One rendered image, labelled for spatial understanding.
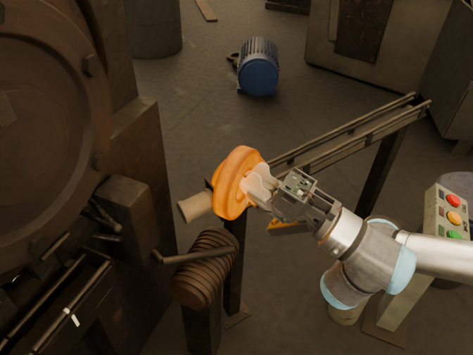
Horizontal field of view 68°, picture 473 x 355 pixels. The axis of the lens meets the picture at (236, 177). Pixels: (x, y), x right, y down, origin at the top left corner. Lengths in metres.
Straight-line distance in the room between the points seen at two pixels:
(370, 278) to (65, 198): 0.53
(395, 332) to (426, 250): 0.80
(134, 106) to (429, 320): 1.36
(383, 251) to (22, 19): 0.61
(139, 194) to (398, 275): 0.52
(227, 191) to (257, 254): 0.99
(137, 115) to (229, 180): 0.32
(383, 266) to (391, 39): 2.38
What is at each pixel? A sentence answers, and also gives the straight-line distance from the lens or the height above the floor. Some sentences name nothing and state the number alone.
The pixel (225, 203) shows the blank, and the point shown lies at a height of 0.84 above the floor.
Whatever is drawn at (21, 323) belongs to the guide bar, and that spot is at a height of 0.70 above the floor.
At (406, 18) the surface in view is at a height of 0.55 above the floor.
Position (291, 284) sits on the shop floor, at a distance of 1.57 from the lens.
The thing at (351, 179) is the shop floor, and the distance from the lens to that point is 2.09.
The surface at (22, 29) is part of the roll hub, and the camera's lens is 0.39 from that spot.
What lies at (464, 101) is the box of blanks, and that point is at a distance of 2.35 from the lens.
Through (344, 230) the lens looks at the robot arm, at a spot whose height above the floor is 0.84.
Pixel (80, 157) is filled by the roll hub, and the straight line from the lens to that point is 0.48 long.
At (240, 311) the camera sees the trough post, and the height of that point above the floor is 0.01.
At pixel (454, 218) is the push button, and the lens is 1.14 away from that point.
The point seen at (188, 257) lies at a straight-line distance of 0.92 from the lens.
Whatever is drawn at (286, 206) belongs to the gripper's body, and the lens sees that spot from 0.67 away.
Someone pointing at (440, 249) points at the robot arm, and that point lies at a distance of 0.82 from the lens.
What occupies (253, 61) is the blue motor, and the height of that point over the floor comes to 0.31.
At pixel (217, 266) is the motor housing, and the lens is 0.97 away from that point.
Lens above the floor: 1.33
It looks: 42 degrees down
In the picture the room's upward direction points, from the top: 2 degrees clockwise
